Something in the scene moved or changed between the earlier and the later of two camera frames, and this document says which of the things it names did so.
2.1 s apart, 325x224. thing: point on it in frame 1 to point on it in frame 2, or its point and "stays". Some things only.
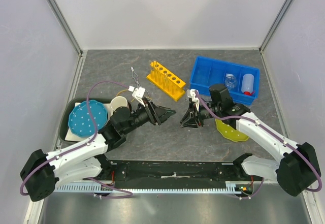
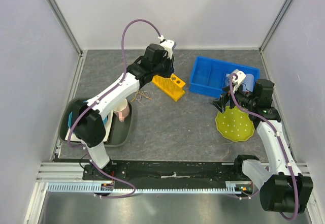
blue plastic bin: (242, 81) stays
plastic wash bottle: (247, 84) stays
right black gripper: (189, 120) to (221, 103)
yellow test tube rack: (169, 83) stays
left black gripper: (157, 115) to (170, 69)
